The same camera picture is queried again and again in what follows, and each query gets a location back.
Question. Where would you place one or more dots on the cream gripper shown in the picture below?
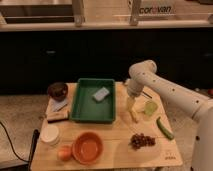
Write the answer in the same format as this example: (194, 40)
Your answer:
(130, 103)

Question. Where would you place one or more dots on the yellow banana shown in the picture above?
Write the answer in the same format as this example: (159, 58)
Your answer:
(134, 115)

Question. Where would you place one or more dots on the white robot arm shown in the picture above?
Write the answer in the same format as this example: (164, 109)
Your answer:
(199, 107)

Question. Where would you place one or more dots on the red bowl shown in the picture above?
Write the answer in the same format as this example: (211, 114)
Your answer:
(87, 148)

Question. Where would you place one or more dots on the dark brown bowl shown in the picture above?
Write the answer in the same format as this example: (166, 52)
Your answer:
(58, 91)

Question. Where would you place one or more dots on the light green cup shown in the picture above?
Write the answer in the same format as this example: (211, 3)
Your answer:
(150, 108)

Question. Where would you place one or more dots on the blue sponge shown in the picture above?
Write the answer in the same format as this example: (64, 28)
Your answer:
(101, 94)

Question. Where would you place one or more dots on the bunch of dark grapes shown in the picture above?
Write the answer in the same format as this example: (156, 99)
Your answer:
(140, 140)

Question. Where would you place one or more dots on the green pepper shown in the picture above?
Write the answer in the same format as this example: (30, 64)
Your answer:
(164, 130)

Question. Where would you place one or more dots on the green plastic tray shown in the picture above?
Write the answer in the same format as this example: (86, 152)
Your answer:
(86, 109)

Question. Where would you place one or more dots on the wooden block with knife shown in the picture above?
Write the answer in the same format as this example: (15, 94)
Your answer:
(57, 111)

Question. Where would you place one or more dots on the orange fruit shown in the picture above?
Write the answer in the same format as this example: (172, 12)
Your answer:
(65, 153)

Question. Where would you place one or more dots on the corovan cardboard box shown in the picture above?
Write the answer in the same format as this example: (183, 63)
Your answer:
(156, 7)

